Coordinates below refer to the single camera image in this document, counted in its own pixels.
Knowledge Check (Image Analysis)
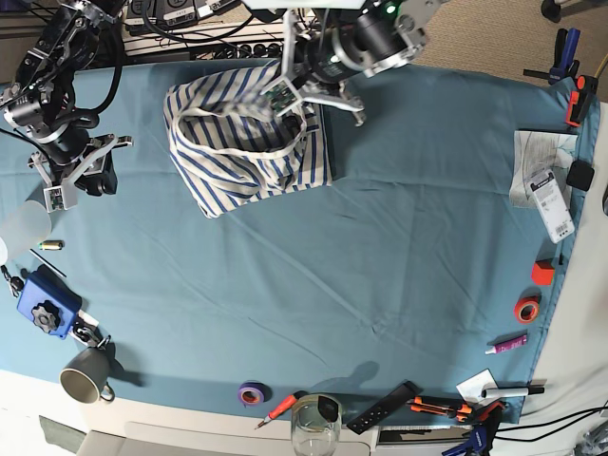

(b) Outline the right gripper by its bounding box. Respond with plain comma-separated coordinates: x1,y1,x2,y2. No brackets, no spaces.
28,127,133,196

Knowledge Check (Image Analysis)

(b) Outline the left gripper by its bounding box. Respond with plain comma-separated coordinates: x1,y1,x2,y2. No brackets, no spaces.
279,9,366,141

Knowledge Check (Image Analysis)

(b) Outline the blue white striped T-shirt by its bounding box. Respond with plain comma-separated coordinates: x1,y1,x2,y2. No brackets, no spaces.
163,61,333,219

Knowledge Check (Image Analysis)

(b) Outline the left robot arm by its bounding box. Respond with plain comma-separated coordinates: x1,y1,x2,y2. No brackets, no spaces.
263,1,444,126

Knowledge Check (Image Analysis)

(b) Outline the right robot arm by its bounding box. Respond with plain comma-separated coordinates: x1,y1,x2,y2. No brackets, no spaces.
1,1,124,185

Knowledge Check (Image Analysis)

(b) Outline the black power strip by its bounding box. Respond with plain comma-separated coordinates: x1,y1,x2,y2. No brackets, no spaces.
218,42,283,59

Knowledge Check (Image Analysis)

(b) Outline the small brass battery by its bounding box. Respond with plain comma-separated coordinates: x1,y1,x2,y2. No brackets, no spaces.
38,240,65,251

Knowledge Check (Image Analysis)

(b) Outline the frosted plastic cup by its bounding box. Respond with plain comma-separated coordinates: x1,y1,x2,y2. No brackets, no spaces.
1,200,52,264

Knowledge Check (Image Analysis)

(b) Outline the black stick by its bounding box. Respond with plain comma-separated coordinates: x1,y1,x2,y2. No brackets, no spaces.
28,249,67,278

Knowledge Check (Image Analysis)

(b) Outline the blue box with black knob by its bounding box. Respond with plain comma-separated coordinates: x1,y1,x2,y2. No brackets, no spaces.
16,271,82,339

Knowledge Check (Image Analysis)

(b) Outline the grey ceramic mug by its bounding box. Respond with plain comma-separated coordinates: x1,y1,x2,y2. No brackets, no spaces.
59,348,115,405

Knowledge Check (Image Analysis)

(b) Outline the teal table cloth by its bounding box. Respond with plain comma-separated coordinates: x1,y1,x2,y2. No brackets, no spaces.
0,59,602,424

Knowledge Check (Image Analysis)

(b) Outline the printed paper sheet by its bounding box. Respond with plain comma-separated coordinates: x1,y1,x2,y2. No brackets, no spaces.
509,130,577,208

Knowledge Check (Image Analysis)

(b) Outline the purple tape roll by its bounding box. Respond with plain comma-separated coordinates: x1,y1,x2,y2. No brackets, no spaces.
237,381,272,408

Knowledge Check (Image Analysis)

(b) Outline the blue bar clamp top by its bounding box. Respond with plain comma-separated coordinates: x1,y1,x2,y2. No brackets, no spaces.
522,28,580,85

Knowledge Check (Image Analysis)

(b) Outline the blue bar clamp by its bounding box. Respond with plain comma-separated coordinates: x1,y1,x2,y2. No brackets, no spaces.
442,400,505,456
522,28,580,85

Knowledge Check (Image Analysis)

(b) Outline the white packaged item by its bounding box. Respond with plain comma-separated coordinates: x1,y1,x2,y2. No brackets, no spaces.
527,169,575,244

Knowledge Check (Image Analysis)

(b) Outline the orange black clamp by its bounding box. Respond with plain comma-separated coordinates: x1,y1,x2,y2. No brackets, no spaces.
565,75,599,127

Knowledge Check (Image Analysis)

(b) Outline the black remote control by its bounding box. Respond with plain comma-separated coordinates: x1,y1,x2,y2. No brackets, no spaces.
346,381,423,435

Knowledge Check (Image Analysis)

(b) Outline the red cube block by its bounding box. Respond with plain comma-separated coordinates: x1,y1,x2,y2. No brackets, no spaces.
531,259,555,286

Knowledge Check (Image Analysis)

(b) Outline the black square pad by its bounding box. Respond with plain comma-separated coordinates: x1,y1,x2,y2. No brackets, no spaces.
566,160,595,192

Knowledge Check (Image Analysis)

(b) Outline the clear drinking glass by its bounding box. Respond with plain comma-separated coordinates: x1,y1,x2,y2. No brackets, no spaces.
291,394,342,456

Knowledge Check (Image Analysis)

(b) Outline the orange tape roll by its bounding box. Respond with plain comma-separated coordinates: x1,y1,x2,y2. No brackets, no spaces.
513,295,540,324

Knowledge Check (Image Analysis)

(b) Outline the purple glue tube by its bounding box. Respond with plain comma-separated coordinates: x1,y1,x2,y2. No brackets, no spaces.
485,334,527,355

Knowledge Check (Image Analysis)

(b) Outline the white paper note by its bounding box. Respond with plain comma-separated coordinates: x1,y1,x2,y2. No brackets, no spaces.
456,370,497,407

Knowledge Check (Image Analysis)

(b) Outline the orange black utility knife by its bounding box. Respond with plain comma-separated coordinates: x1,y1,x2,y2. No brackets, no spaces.
408,396,473,423

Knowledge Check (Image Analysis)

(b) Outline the white marker pen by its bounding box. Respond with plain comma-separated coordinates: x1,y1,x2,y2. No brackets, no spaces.
481,386,545,399

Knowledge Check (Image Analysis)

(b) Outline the blue bar clamp bottom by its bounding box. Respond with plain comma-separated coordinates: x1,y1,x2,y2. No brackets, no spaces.
442,400,505,456

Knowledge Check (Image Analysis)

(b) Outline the orange handled screwdriver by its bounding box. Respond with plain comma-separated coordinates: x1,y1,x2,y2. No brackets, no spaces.
256,390,307,429

